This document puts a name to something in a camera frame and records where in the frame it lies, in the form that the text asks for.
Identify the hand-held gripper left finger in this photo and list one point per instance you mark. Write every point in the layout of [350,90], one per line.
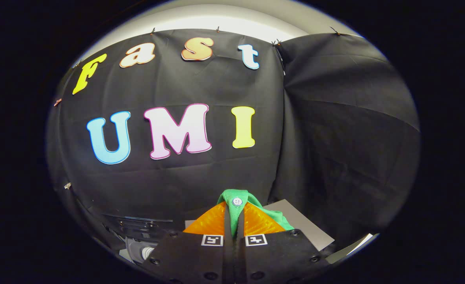
[193,260]

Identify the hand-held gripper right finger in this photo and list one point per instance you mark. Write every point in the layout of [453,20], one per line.
[279,256]

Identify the green polo shirt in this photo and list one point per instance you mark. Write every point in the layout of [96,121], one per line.
[236,215]

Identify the silver grey cabinet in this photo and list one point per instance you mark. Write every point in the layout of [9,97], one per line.
[299,221]

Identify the black backdrop cloth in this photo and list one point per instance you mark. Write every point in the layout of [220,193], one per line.
[216,173]

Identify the small white clip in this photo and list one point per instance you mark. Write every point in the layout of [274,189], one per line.
[67,185]

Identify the small red clip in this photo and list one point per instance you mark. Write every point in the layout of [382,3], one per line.
[57,102]

